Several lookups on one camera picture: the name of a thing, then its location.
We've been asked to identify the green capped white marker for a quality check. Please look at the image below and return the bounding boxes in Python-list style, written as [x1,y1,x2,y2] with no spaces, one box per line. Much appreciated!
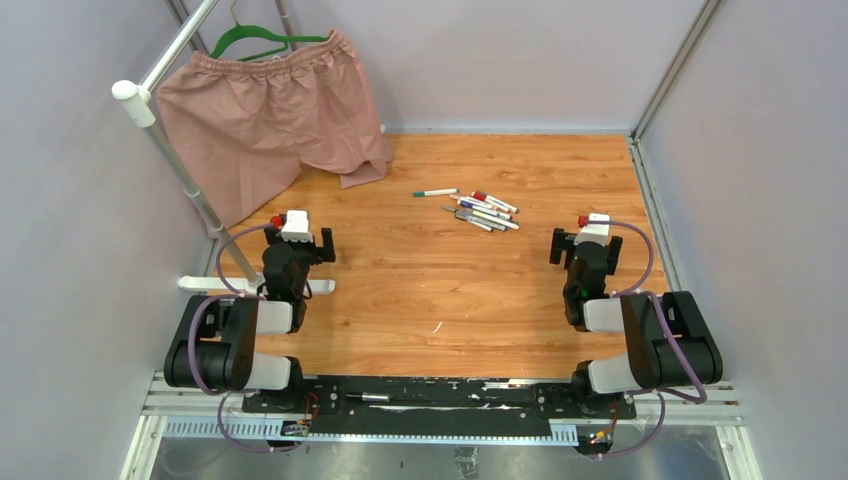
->
[471,210,520,230]

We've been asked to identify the red capped white marker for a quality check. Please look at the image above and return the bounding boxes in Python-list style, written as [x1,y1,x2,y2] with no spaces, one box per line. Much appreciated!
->
[472,190,519,213]

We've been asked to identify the teal capped white marker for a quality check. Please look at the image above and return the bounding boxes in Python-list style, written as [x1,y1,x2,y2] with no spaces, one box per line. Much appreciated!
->
[412,188,459,198]

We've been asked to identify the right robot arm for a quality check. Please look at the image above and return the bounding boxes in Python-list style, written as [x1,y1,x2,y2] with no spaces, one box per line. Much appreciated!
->
[549,223,723,418]

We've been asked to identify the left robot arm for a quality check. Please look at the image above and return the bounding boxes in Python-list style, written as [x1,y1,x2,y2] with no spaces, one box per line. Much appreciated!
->
[163,226,336,413]

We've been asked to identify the blue capped white marker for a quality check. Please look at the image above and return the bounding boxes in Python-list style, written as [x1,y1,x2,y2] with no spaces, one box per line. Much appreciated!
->
[463,208,511,224]

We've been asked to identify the white acrylic marker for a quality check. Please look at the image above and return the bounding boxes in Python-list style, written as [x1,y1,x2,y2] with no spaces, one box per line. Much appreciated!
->
[449,194,497,211]

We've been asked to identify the pink shorts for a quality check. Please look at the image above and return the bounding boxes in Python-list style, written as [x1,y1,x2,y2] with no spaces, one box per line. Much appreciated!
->
[155,29,392,228]

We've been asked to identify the white clothes rack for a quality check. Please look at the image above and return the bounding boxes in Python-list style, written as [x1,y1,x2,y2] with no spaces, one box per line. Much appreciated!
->
[111,0,337,295]

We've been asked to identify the green clothes hanger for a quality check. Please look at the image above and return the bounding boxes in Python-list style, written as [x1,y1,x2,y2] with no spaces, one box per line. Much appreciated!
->
[207,1,330,62]

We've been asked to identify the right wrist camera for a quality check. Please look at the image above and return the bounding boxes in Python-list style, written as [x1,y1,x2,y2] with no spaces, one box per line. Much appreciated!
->
[574,212,611,246]

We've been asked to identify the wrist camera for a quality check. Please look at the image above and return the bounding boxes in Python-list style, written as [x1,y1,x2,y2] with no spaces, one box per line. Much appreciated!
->
[574,212,611,246]
[280,210,314,243]

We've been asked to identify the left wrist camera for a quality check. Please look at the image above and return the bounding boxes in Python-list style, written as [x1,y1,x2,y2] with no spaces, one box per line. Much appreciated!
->
[280,210,314,243]

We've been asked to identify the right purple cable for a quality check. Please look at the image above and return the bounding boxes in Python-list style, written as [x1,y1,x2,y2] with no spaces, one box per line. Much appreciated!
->
[596,219,709,461]

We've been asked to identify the purple cable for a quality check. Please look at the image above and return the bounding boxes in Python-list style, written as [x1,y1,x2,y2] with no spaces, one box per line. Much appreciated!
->
[186,222,313,455]
[596,219,709,461]

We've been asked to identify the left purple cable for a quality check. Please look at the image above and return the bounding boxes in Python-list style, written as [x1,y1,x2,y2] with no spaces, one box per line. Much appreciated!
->
[186,222,313,455]

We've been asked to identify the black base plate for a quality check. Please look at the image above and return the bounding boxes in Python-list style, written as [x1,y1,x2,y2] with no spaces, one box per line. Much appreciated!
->
[242,375,636,438]

